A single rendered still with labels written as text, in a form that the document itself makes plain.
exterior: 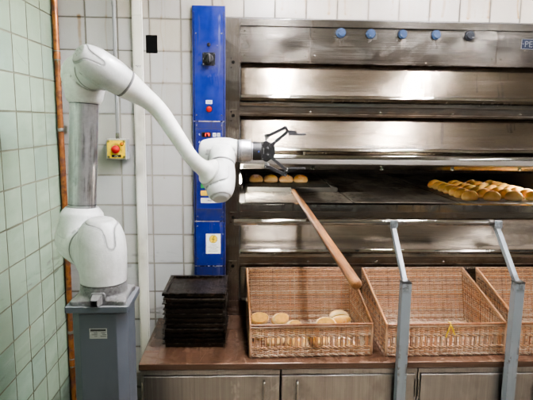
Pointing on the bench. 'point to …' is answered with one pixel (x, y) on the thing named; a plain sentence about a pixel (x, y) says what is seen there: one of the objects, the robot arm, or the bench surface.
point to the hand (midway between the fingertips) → (302, 151)
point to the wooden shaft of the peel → (330, 244)
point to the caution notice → (212, 244)
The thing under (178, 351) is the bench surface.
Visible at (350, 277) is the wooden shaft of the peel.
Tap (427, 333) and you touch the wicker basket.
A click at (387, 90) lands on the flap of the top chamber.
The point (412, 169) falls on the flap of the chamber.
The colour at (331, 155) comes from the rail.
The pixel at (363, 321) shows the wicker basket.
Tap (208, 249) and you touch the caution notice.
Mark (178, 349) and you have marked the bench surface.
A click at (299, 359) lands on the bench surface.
